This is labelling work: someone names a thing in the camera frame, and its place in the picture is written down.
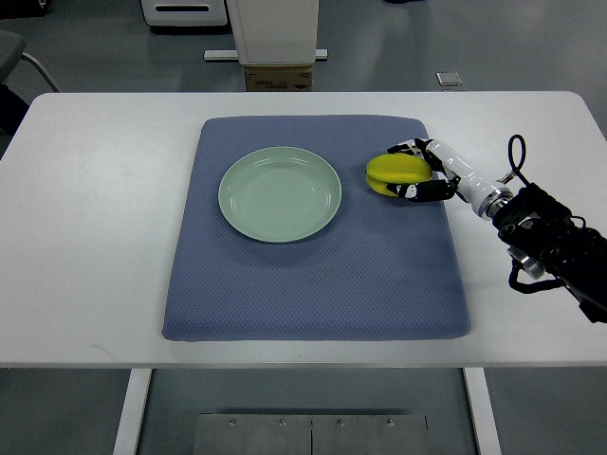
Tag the white machine with slot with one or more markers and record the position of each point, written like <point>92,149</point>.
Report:
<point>184,13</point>

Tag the white table leg right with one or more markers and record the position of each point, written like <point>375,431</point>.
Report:
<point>481,412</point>

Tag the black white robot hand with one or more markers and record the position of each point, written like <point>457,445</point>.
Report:
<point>485,197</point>

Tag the cardboard box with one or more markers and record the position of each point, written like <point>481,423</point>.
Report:
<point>279,78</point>

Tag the white table leg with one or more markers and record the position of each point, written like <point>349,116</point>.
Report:
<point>133,409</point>
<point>481,412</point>

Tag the grey chair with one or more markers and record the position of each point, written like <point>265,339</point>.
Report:
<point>13,108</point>

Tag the pale green plate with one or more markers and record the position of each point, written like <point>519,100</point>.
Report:
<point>280,195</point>

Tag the yellow starfruit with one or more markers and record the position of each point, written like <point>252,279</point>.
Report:
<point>397,169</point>

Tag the blue quilted mat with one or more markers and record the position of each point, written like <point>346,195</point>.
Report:
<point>379,268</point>

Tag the white pedestal column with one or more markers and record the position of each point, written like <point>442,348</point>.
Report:
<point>266,32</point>

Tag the floor outlet cover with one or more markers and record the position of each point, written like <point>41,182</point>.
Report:
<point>448,79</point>

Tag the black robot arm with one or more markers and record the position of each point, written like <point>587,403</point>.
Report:
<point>550,247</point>

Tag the white table leg left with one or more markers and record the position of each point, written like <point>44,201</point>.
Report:
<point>133,409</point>

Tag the metal base plate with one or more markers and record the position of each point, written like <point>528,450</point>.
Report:
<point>311,434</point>

